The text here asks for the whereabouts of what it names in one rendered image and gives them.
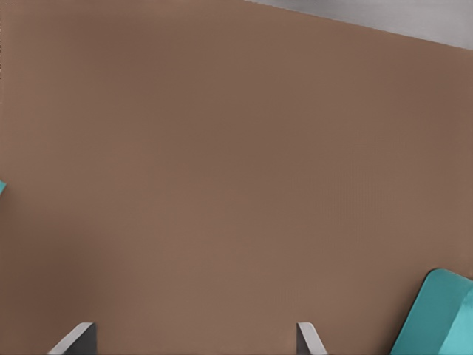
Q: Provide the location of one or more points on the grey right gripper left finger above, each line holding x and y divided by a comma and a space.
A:
79, 342

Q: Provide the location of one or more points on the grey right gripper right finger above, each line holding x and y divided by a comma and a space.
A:
309, 342

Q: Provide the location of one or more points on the blue cube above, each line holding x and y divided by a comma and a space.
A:
1, 186
436, 314

